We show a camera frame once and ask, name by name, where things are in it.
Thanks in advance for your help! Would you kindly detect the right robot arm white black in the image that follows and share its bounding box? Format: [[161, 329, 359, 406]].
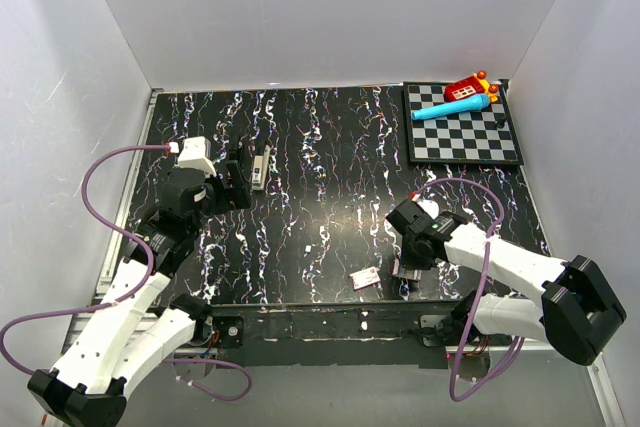
[[387, 201, 627, 366]]

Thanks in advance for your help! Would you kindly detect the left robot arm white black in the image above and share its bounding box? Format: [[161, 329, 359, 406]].
[[28, 137, 251, 426]]

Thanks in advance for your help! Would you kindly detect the red white staple box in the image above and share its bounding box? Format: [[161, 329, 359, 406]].
[[349, 267, 380, 290]]

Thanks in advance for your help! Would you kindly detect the checkered chess board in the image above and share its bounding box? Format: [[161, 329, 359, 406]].
[[402, 81, 523, 166]]

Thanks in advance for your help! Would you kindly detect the blue toy marker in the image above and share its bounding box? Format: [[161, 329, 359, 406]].
[[411, 93, 491, 121]]

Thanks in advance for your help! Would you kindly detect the red toy block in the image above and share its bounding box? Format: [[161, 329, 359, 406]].
[[444, 70, 500, 103]]

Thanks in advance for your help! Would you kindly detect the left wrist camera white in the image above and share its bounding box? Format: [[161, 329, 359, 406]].
[[177, 136, 216, 175]]

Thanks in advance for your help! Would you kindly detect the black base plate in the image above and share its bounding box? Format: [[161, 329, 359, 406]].
[[178, 301, 463, 369]]

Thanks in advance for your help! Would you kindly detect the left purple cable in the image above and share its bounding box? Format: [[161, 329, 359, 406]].
[[0, 144, 253, 402]]

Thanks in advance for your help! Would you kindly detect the purple cable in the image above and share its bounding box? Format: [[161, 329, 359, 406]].
[[409, 177, 526, 402], [0, 144, 253, 402]]

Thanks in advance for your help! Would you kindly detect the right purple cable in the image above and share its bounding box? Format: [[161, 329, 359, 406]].
[[409, 177, 526, 402]]

